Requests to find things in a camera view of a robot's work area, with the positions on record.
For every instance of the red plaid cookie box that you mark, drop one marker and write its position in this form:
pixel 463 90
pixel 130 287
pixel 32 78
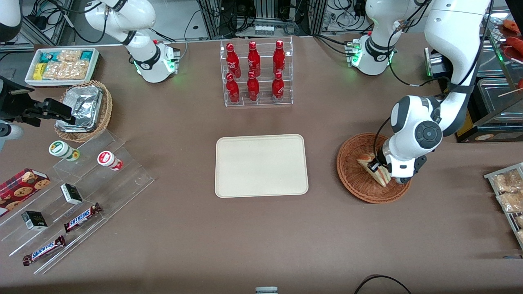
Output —
pixel 20 190

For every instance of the yellow snack packet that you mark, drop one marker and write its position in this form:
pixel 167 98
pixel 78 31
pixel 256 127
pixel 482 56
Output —
pixel 38 71

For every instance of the brown snickers bar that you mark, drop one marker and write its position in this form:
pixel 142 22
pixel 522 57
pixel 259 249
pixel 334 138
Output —
pixel 81 217
pixel 44 250

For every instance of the red cola bottle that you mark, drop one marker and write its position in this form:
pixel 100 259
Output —
pixel 233 90
pixel 233 63
pixel 253 89
pixel 278 89
pixel 254 61
pixel 279 59

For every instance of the grey object at table edge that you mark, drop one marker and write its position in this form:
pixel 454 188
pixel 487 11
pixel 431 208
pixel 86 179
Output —
pixel 266 290

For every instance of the teal snack packet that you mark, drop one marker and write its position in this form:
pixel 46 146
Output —
pixel 48 57

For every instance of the silver foil package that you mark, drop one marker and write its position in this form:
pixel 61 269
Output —
pixel 75 124
pixel 83 100

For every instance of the green lid snack cup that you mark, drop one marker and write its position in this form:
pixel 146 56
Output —
pixel 59 148

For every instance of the clear bag of fried snacks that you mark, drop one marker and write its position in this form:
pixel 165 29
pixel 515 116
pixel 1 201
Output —
pixel 510 202
pixel 506 181

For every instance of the small clear rice cracker pack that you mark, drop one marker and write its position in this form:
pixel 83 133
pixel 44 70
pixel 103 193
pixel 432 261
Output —
pixel 69 54

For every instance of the clear acrylic stepped stand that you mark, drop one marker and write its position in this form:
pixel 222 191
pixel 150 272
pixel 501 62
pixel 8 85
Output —
pixel 122 183

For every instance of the clear acrylic bottle rack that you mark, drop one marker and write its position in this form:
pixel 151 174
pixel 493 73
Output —
pixel 265 102

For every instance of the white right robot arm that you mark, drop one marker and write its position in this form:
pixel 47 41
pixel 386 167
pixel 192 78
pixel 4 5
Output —
pixel 143 57

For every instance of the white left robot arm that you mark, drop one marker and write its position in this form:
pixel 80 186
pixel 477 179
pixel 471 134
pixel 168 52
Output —
pixel 449 49

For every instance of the white rectangular snack bin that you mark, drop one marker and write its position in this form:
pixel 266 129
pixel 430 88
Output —
pixel 30 77

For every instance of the red lid snack cup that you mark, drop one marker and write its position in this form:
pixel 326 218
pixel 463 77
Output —
pixel 107 158

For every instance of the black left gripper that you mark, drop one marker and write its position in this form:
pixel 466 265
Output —
pixel 382 158

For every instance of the large clear rice cracker pack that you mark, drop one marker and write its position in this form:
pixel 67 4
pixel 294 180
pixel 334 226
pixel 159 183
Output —
pixel 65 70

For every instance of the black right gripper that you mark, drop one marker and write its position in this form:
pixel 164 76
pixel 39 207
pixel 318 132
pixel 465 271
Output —
pixel 11 103

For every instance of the triangular sandwich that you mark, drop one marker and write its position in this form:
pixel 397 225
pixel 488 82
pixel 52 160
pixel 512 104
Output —
pixel 380 177

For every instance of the black hot food display case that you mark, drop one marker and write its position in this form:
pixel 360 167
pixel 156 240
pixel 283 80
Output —
pixel 490 132

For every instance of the small black box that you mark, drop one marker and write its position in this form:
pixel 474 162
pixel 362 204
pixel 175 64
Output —
pixel 34 220
pixel 71 194

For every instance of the beige rectangular plastic tray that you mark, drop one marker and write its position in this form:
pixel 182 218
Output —
pixel 261 165

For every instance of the steel food pan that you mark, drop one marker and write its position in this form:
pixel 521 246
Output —
pixel 492 65
pixel 490 102

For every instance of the light wicker basket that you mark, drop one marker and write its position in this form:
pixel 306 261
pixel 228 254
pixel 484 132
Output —
pixel 107 110

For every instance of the white power strip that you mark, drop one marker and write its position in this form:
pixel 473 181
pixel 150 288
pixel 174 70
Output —
pixel 264 29

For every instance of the silver box with green light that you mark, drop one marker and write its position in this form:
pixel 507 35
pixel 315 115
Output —
pixel 435 61

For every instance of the brown round wicker basket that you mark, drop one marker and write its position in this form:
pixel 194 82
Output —
pixel 351 179

